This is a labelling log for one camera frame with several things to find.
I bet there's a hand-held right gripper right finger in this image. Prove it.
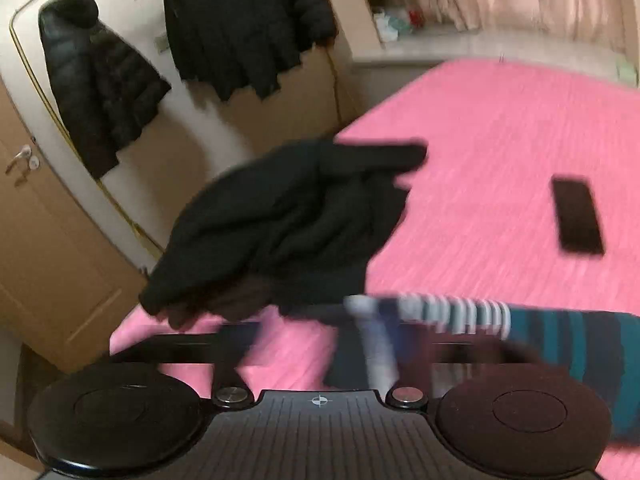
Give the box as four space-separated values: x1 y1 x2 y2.
386 340 543 408

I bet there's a black garment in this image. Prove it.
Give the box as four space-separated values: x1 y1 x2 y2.
139 137 429 332

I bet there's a black smartphone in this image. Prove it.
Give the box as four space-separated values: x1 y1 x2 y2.
550 174 607 257

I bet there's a striped navy teal sweater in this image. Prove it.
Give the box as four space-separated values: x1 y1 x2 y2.
325 292 640 443

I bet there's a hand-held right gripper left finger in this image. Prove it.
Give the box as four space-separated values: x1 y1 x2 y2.
111 324 263 407

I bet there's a cluttered storage shelf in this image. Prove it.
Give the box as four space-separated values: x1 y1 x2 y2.
350 0 443 45

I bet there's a brown wooden panel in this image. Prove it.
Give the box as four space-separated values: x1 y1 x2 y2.
250 44 367 156

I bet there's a beige window ledge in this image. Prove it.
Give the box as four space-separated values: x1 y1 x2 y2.
350 30 640 70

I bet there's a black hooded puffer jacket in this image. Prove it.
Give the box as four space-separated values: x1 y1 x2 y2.
38 0 172 179

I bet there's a silver door handle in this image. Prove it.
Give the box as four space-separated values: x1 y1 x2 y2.
4 144 42 187

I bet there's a pink fuzzy blanket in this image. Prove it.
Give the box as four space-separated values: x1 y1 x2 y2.
107 57 640 480

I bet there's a light wooden door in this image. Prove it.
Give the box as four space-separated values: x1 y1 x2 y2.
0 74 147 376

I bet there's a long black coat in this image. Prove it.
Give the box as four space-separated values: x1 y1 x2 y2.
159 0 339 102

